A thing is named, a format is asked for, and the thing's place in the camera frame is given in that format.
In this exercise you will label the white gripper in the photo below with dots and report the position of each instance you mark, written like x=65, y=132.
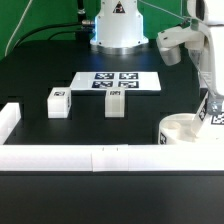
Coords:
x=205, y=45

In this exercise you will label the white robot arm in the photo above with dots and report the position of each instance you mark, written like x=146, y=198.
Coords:
x=119, y=30

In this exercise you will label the white marker base plate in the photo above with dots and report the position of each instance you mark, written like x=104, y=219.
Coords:
x=135, y=80

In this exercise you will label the white front fence wall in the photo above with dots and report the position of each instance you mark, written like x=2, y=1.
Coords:
x=111, y=158

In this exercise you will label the white fence wall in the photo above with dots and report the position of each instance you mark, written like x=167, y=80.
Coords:
x=10, y=115
x=111, y=158

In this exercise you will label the white left fence wall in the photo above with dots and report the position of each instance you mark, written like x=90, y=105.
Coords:
x=10, y=115

